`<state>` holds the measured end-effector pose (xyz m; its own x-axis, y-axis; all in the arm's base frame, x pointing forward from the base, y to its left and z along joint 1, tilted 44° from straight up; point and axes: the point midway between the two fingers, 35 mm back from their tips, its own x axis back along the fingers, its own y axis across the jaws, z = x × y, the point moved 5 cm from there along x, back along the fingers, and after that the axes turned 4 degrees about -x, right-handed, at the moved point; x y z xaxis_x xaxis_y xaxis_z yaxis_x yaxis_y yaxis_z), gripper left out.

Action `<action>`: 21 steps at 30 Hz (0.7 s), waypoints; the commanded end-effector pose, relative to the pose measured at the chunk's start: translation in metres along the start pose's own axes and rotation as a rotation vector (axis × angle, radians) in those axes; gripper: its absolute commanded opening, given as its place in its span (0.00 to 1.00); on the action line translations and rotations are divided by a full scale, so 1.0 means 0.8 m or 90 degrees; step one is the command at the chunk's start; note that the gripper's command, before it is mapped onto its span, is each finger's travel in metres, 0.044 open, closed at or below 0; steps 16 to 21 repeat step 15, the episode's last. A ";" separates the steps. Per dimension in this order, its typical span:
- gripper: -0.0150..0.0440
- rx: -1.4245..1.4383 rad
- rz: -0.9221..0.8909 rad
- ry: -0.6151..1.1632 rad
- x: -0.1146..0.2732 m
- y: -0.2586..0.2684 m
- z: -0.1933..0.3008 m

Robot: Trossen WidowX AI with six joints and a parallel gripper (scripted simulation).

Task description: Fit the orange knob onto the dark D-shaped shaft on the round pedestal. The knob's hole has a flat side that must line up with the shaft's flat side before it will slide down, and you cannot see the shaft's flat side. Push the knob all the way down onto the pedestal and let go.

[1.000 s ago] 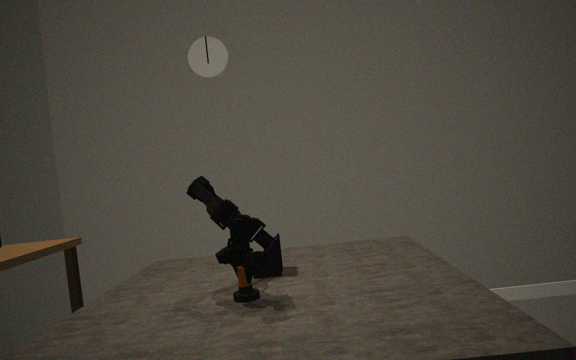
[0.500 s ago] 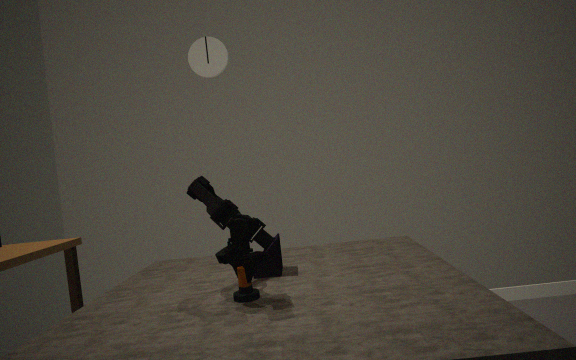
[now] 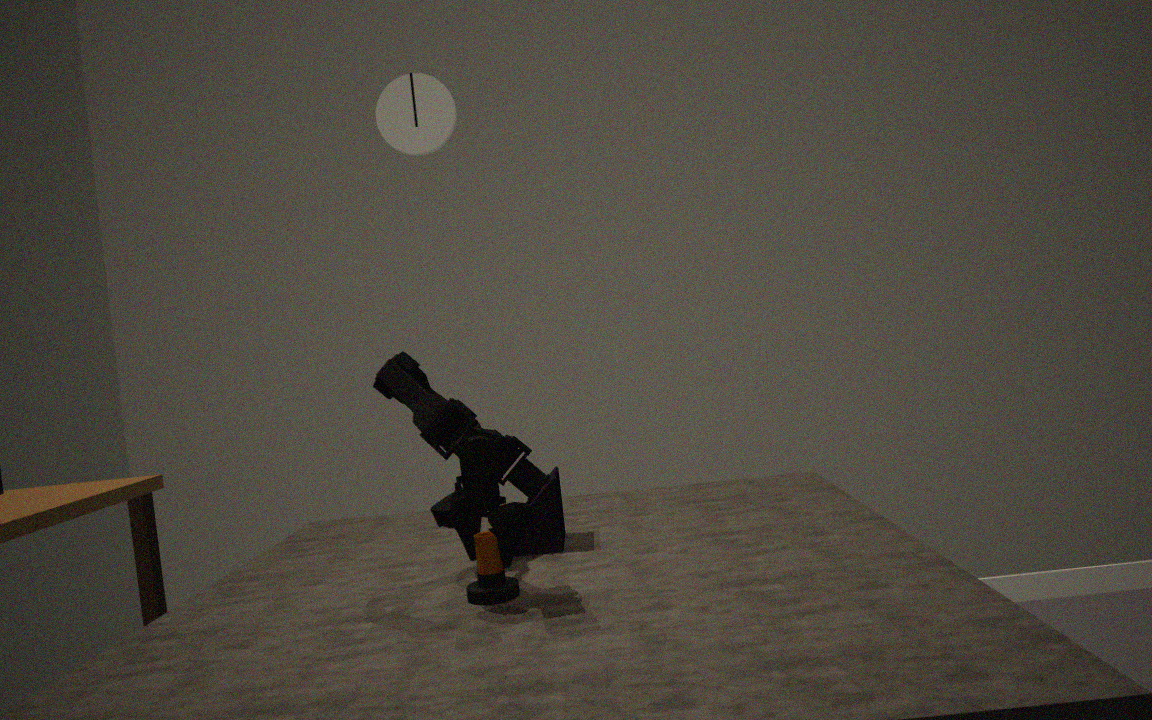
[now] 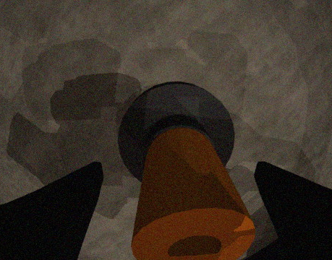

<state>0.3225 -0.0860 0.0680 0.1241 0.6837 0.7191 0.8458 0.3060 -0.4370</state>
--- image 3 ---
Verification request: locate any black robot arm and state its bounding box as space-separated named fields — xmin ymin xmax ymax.
xmin=373 ymin=351 xmax=551 ymax=529

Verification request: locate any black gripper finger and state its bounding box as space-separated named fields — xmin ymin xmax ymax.
xmin=453 ymin=516 xmax=482 ymax=562
xmin=488 ymin=522 xmax=529 ymax=569

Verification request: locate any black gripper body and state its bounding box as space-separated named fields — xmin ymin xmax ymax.
xmin=456 ymin=468 xmax=535 ymax=529

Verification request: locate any dark grey round pedestal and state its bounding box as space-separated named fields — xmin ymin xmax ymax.
xmin=467 ymin=569 xmax=520 ymax=605

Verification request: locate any orange knob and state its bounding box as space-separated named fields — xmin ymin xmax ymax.
xmin=473 ymin=531 xmax=503 ymax=574

